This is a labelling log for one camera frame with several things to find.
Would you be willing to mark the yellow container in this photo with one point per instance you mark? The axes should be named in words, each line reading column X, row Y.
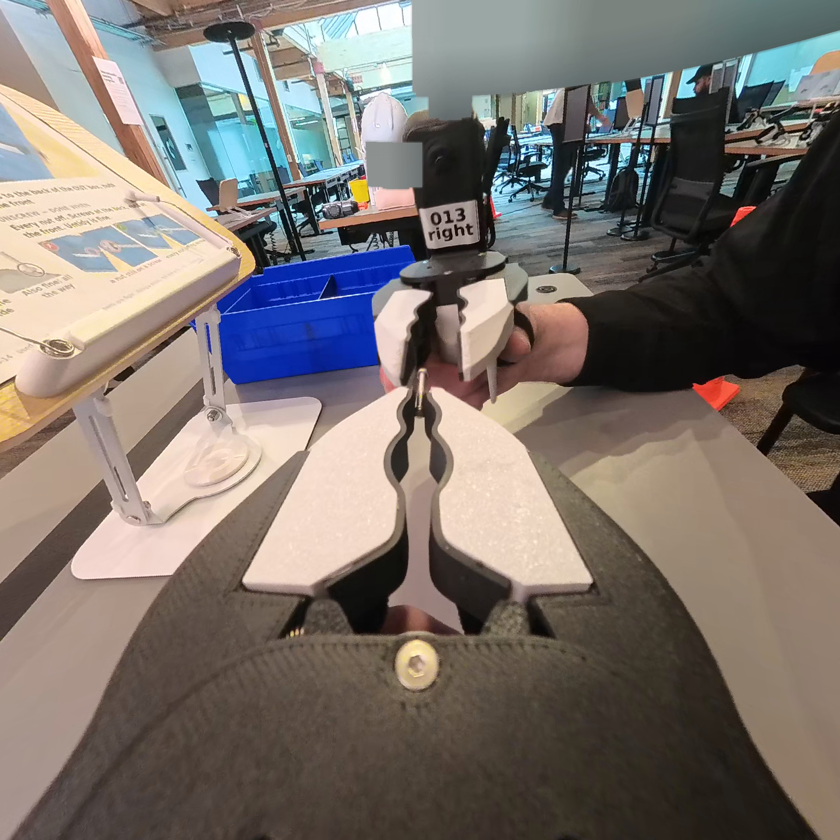
column 359, row 190

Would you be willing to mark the orange traffic cone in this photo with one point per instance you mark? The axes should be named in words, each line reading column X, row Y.
column 718, row 394
column 743, row 218

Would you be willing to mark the person's right hand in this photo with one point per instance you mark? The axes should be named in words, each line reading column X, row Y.
column 554, row 348

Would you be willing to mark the long wooden desk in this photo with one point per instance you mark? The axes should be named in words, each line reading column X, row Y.
column 754, row 141

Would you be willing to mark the white wall notice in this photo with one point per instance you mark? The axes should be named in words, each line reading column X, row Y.
column 118, row 92

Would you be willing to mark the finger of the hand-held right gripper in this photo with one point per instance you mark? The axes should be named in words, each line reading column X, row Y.
column 397, row 334
column 489, row 321

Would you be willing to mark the black office chair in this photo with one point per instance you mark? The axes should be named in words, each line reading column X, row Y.
column 814, row 400
column 695, row 164

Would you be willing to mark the wooden reading stand board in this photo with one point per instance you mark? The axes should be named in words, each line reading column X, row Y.
column 46, row 410

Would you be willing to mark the black floor lamp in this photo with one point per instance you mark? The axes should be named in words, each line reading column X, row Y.
column 229, row 31

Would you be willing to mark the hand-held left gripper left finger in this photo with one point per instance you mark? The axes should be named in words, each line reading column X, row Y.
column 328, row 518

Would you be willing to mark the blue plastic bin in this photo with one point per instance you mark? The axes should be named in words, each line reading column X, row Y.
column 295, row 341

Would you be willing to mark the small metal bolt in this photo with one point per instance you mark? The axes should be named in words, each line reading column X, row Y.
column 422, row 380

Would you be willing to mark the black portable radio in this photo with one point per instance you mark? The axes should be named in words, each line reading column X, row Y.
column 340, row 210

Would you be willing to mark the white metal stand base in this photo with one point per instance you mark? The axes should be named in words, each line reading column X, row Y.
column 262, row 420

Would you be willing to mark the printed instruction sheet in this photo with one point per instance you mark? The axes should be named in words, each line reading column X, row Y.
column 79, row 223

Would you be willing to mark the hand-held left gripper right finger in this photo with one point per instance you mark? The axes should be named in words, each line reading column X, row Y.
column 512, row 518

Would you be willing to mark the white rounded object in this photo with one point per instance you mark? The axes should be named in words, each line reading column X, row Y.
column 384, row 115

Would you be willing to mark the wooden post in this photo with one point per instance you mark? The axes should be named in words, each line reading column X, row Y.
column 98, row 79

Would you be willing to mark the person's right forearm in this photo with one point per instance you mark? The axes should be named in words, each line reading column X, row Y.
column 689, row 315

